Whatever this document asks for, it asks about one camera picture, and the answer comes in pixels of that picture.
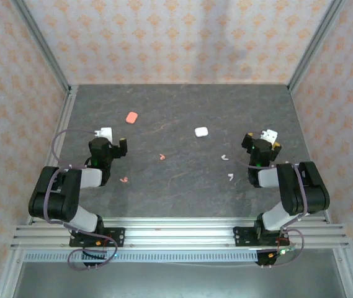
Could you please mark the pink earbud charging case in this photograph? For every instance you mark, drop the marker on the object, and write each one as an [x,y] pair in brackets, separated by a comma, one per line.
[131,117]

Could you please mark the white earbud charging case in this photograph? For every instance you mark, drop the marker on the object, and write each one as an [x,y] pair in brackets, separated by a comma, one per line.
[201,132]

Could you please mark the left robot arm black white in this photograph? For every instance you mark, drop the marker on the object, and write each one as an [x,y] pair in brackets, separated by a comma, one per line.
[55,198]

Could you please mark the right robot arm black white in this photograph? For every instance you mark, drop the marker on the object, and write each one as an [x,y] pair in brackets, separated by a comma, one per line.
[306,192]

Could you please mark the aluminium base beam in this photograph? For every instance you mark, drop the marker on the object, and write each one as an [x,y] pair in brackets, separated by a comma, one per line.
[179,236]

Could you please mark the grey metal base sheet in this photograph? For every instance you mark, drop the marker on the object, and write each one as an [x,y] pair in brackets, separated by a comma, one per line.
[179,279]

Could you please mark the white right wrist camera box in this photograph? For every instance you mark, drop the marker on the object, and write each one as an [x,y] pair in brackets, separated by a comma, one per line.
[270,134]

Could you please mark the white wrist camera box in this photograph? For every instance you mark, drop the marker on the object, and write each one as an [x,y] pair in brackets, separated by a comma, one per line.
[270,134]
[105,133]

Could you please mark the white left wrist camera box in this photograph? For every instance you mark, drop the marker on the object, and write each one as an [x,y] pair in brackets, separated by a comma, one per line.
[105,133]

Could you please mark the aluminium side rail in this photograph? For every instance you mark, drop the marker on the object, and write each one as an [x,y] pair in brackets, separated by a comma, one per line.
[62,124]
[351,279]

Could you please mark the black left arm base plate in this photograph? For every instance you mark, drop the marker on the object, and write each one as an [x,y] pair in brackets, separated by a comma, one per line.
[118,236]

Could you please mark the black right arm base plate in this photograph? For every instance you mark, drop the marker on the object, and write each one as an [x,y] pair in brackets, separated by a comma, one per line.
[241,236]

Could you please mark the aluminium frame post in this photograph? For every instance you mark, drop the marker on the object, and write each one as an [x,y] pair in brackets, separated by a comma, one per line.
[39,40]
[315,40]

